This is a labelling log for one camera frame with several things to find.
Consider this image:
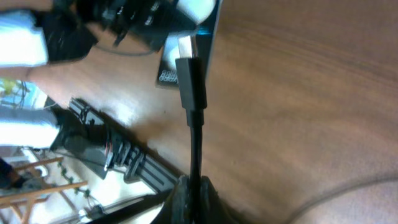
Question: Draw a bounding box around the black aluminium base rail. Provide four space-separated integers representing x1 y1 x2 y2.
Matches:
69 99 180 193

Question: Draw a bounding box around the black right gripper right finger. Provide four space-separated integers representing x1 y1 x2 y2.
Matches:
200 176 246 224

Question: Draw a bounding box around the wooden chair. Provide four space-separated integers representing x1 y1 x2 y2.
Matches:
1 157 88 223

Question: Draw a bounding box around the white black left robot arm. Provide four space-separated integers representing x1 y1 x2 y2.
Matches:
1 1 198 149

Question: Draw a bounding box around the black phone charger cable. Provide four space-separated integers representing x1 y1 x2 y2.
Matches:
175 34 208 224

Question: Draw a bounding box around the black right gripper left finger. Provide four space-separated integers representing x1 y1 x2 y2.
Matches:
157 175 190 224

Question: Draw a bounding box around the black smartphone silver frame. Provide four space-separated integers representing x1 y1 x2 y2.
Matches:
156 0 223 88

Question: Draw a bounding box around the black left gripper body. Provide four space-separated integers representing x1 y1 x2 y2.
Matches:
53 0 197 52

